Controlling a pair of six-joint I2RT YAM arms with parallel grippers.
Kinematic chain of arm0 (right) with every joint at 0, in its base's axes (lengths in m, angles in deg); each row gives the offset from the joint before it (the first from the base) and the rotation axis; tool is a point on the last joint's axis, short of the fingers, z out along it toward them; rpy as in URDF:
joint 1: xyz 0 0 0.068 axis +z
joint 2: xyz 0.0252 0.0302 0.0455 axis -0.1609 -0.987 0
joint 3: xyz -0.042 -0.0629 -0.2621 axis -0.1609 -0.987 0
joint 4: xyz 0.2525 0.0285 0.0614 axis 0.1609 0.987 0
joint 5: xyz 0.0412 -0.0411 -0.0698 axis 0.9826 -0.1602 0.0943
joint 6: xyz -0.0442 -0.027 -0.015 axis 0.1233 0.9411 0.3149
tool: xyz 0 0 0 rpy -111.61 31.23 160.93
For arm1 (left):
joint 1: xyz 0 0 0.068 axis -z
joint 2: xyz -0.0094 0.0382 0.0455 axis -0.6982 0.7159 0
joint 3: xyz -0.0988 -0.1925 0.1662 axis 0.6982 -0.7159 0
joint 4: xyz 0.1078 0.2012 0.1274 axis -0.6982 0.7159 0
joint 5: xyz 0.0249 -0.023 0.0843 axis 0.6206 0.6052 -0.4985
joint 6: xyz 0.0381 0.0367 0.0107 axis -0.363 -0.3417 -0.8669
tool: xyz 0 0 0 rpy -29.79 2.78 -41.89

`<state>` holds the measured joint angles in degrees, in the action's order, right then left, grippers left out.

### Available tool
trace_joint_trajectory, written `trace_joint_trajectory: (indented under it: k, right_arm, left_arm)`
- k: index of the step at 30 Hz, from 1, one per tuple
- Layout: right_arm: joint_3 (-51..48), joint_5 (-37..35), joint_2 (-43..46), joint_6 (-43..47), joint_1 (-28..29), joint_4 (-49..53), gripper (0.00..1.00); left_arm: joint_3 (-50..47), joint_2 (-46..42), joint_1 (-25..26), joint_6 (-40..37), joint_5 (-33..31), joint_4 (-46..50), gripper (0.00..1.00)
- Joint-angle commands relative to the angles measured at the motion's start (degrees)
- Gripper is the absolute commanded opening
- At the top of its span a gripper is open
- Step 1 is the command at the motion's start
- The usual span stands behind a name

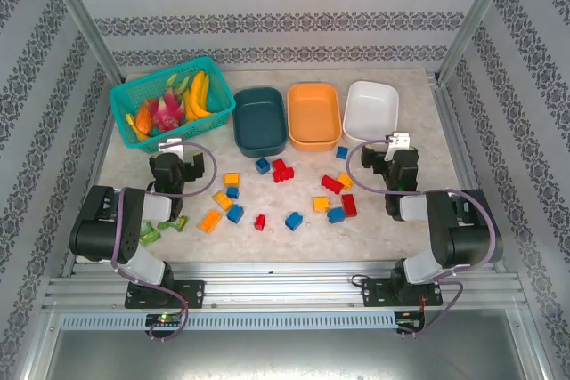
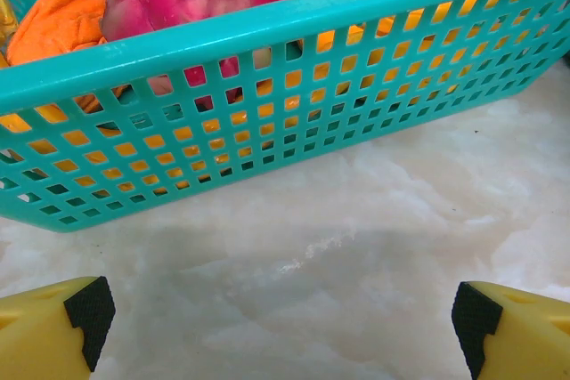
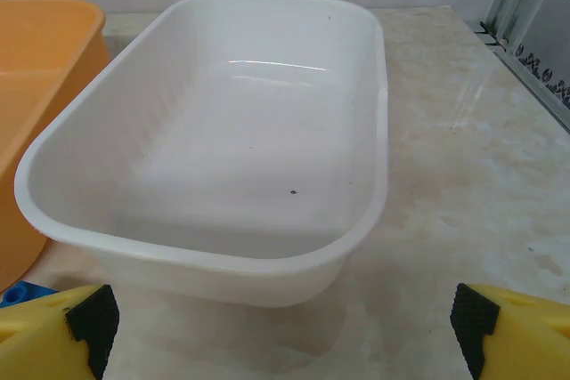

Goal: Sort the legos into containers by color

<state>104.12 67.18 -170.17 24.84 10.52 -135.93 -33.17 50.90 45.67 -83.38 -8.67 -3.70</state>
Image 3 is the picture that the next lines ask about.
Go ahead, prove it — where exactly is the aluminium side rail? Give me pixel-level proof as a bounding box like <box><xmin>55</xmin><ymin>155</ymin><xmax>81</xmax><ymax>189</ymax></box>
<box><xmin>478</xmin><ymin>21</ymin><xmax>570</xmax><ymax>134</ymax></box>

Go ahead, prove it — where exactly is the blue lego brick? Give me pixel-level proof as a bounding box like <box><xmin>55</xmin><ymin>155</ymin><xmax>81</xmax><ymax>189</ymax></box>
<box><xmin>0</xmin><ymin>280</ymin><xmax>59</xmax><ymax>310</ymax></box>

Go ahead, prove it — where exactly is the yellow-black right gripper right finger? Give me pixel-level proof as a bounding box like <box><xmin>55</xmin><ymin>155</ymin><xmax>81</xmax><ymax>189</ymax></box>
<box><xmin>449</xmin><ymin>282</ymin><xmax>570</xmax><ymax>380</ymax></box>

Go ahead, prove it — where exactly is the white plastic container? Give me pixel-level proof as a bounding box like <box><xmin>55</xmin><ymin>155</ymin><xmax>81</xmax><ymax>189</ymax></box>
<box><xmin>13</xmin><ymin>0</ymin><xmax>389</xmax><ymax>309</ymax></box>

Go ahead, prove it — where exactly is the orange plastic container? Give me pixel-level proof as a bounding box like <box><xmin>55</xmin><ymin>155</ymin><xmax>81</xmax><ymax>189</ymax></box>
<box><xmin>0</xmin><ymin>0</ymin><xmax>111</xmax><ymax>293</ymax></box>

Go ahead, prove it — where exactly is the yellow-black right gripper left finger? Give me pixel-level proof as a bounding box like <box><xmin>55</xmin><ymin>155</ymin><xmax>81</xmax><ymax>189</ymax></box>
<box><xmin>0</xmin><ymin>284</ymin><xmax>120</xmax><ymax>380</ymax></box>

